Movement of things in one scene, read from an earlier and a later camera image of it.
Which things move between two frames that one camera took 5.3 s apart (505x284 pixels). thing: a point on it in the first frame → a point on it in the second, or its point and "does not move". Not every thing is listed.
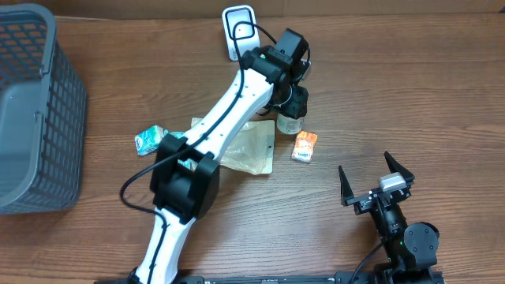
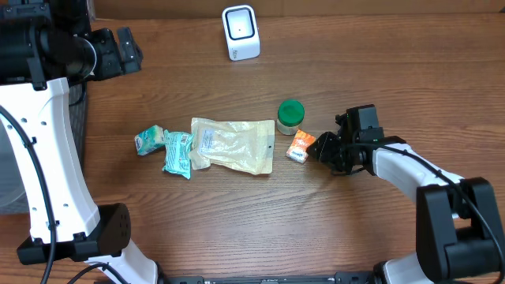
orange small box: (304, 147) does not move
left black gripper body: (292, 107) → (108, 57)
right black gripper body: (363, 203) → (334, 152)
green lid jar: (289, 125) does not move
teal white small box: (147, 140) does not move
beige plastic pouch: (252, 151) does not move
